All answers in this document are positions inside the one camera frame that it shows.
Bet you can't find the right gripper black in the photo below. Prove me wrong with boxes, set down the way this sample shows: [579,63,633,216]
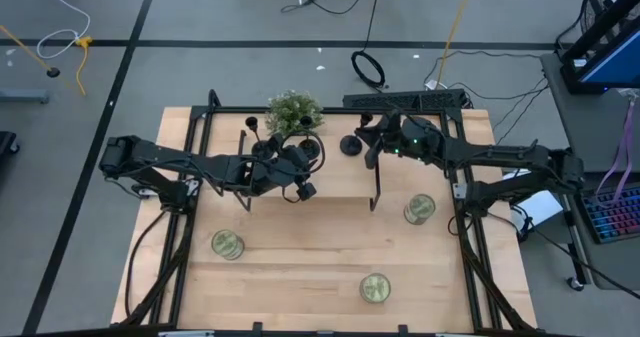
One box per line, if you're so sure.
[354,109,426,171]

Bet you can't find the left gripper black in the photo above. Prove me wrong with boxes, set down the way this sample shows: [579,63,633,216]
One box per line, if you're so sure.
[245,134,313,198]

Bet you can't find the black candle stick holder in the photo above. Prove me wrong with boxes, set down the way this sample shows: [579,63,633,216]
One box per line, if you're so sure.
[339,111,375,157]
[298,114,323,161]
[244,115,275,161]

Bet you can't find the glass scented candle jar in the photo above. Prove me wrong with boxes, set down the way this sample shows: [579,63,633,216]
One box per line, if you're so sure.
[210,228,246,262]
[358,272,393,305]
[403,193,437,226]

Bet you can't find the green potted plant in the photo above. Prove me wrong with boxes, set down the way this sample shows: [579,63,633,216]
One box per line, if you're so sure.
[263,89,326,137]

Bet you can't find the wooden riser shelf, black legs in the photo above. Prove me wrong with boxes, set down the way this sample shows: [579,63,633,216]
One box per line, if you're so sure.
[233,110,384,213]

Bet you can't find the white box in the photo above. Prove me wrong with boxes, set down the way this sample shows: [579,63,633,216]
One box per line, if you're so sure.
[501,169,565,228]

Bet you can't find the grey desk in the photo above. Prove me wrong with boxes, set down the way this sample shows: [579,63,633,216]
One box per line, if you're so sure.
[539,51,640,292]

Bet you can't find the rainbow backlit keyboard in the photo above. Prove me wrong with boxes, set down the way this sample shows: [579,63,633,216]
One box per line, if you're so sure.
[581,183,640,246]

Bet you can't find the monitor with blue screen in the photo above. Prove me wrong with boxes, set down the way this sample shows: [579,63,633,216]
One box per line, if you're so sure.
[559,0,640,96]

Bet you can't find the grey metal stand foot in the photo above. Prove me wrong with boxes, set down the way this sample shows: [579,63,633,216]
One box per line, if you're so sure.
[0,88,51,105]

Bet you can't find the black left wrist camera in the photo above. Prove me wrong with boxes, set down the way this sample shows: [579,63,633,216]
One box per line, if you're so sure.
[296,181,318,202]

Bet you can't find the coiled black cable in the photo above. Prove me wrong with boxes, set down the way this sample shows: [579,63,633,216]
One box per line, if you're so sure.
[350,50,388,90]

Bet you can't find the black aluminium rig frame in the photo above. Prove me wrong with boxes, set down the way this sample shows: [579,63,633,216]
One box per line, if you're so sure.
[112,89,539,337]

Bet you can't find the yellow hanging cable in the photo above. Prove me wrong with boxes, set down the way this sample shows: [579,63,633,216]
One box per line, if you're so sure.
[435,0,476,90]

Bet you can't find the yellow extension cord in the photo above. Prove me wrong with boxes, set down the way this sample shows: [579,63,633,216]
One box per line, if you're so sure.
[74,35,94,97]

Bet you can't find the white floor cable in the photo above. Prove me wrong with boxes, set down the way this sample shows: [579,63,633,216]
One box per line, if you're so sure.
[35,0,92,61]

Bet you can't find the purple strap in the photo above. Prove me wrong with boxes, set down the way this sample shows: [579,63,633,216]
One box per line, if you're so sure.
[593,99,639,203]

